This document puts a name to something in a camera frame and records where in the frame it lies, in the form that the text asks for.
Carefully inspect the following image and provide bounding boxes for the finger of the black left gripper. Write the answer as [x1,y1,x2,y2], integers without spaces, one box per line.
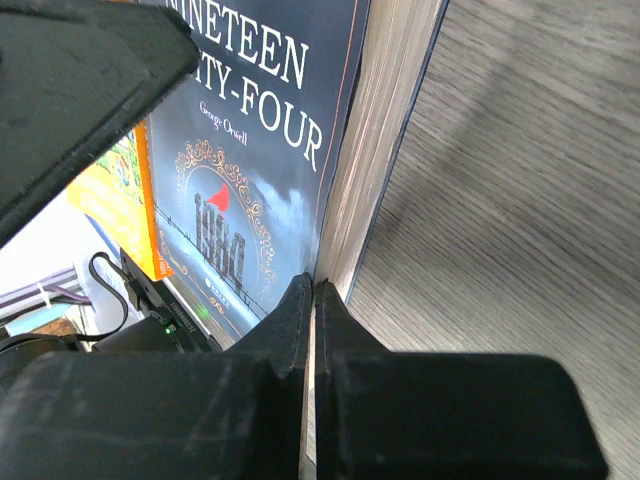
[1,1,199,243]

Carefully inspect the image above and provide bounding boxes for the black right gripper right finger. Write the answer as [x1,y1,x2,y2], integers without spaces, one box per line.
[315,282,609,479]

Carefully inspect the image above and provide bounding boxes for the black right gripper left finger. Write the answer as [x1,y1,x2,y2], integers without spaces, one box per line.
[1,274,313,479]

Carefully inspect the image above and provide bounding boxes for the dark blue 1984 book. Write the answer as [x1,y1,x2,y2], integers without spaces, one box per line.
[148,1,447,343]

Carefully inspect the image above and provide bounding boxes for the orange paperback book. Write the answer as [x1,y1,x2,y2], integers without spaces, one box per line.
[66,122,172,281]

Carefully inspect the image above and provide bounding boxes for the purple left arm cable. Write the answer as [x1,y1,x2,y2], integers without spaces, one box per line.
[0,267,94,326]

